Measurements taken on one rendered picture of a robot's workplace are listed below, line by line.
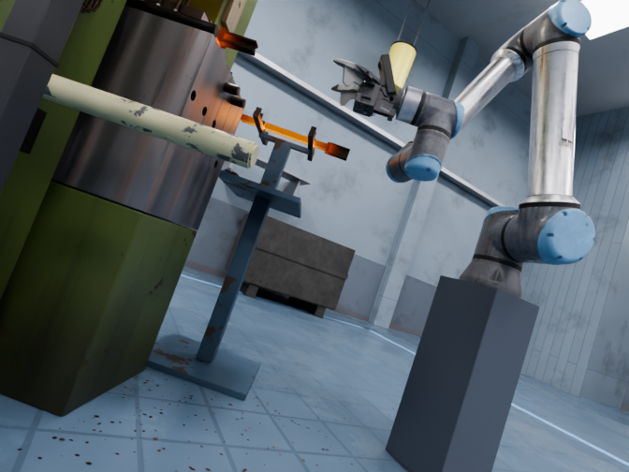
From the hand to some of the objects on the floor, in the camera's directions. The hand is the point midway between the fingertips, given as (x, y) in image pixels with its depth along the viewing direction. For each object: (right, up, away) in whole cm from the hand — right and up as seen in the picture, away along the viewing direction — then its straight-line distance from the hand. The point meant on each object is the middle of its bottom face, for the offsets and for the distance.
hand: (332, 72), depth 103 cm
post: (-58, -80, -65) cm, 118 cm away
